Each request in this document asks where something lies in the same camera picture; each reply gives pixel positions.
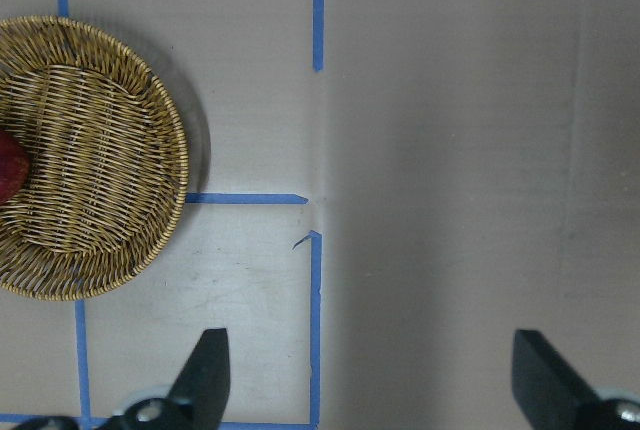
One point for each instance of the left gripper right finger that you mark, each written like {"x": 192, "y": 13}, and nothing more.
{"x": 551, "y": 394}

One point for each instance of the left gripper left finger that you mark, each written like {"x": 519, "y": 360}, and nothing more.
{"x": 198, "y": 397}

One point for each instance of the dark red basket apple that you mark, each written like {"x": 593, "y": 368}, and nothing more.
{"x": 15, "y": 166}

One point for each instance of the woven wicker basket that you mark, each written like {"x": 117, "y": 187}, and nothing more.
{"x": 109, "y": 163}

